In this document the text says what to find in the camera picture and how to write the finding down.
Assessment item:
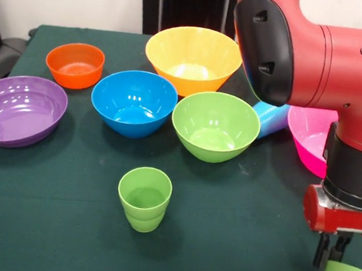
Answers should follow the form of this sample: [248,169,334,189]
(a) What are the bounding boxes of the dark green tablecloth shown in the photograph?
[0,20,362,271]

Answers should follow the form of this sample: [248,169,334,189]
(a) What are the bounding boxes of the stack of green cups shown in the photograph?
[114,164,175,235]

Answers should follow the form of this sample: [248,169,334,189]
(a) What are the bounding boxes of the blue cup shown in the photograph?
[250,99,292,142]

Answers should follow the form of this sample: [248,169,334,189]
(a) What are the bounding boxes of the large yellow-orange bowl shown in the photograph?
[141,22,246,102]

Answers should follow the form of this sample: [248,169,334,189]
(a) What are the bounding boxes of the grey chair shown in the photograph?
[0,24,37,90]

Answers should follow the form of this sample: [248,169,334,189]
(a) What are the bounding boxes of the large green bowl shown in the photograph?
[167,88,264,167]

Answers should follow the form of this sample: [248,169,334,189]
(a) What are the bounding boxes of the blue bowl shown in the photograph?
[87,66,181,143]

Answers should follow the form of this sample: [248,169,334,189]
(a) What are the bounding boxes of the small orange bowl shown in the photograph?
[43,40,107,92]

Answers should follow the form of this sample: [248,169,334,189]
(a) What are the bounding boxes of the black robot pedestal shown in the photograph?
[133,0,243,43]

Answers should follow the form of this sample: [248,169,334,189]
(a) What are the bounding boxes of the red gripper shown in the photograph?
[298,183,362,271]

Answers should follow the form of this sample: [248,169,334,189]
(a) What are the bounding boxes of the wide purple bowl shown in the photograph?
[0,73,71,153]

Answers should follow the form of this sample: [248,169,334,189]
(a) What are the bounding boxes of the large pink bowl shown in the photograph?
[282,104,340,180]

